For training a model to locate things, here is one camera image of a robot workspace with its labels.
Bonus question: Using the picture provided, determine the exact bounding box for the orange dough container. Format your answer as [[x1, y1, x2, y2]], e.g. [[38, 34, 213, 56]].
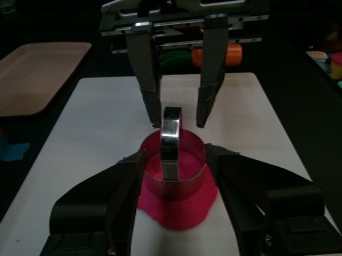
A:
[[191, 43, 245, 68]]

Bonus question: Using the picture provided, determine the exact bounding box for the tan plastic tray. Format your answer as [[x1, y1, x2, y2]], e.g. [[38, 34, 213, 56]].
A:
[[0, 41, 94, 118]]

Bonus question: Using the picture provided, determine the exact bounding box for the round metal cutter with handle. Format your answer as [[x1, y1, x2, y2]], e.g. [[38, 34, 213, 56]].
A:
[[141, 106, 209, 202]]

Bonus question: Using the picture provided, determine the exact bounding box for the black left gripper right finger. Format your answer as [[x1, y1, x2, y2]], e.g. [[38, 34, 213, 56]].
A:
[[205, 143, 342, 256]]

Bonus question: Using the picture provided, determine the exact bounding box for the pink lidded dough container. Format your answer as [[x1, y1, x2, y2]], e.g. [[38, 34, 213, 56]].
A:
[[306, 49, 332, 73]]

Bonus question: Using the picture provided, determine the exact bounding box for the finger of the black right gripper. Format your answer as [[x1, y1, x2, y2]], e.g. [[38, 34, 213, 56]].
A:
[[126, 22, 165, 130], [195, 14, 231, 129]]

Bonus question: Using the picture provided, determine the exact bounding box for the flat pink dough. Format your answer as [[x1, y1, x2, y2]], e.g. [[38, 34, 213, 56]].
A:
[[135, 149, 221, 232]]

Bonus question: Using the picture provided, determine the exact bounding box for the green dough container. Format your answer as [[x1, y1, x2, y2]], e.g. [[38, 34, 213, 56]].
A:
[[158, 49, 195, 72]]

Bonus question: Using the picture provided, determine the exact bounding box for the white cutting board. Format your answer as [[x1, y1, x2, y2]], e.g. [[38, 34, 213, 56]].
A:
[[0, 72, 342, 256]]

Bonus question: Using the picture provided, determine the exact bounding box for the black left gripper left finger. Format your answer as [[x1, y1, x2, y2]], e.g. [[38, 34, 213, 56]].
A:
[[39, 148, 149, 256]]

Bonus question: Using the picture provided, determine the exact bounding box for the blue plastic tool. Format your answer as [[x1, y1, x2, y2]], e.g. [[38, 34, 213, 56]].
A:
[[0, 132, 31, 163]]

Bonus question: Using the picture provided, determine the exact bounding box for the yellow dough container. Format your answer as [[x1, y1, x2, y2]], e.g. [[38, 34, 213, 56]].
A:
[[329, 51, 342, 81]]

